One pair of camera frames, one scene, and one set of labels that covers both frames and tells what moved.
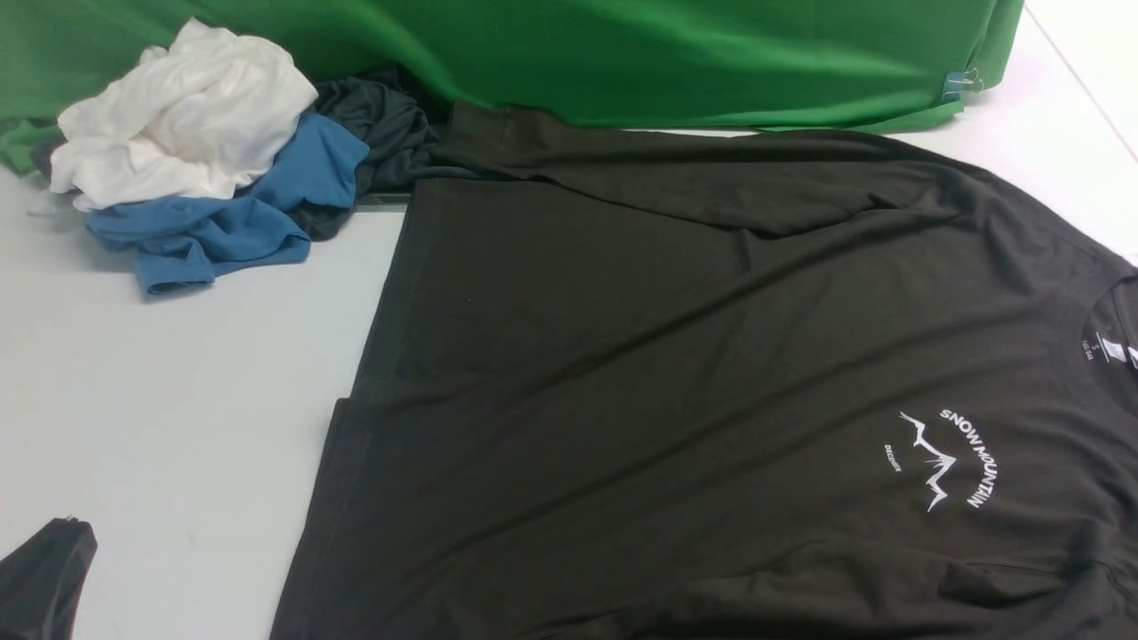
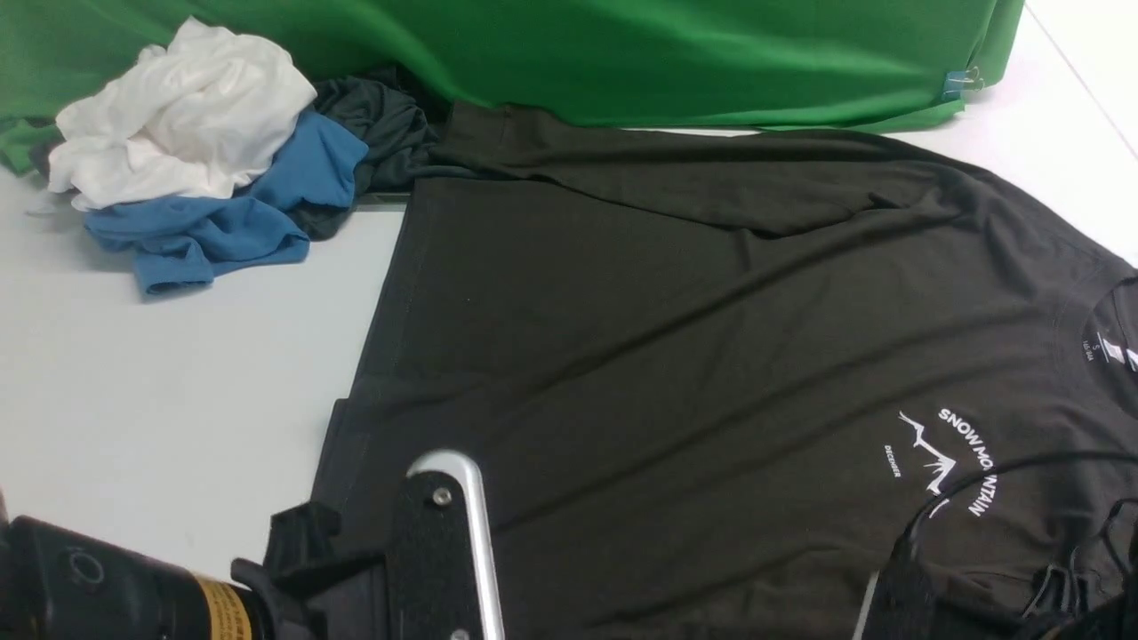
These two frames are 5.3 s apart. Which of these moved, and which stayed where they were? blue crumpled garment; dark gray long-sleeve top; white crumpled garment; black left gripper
Moved: black left gripper
Stayed: blue crumpled garment; white crumpled garment; dark gray long-sleeve top
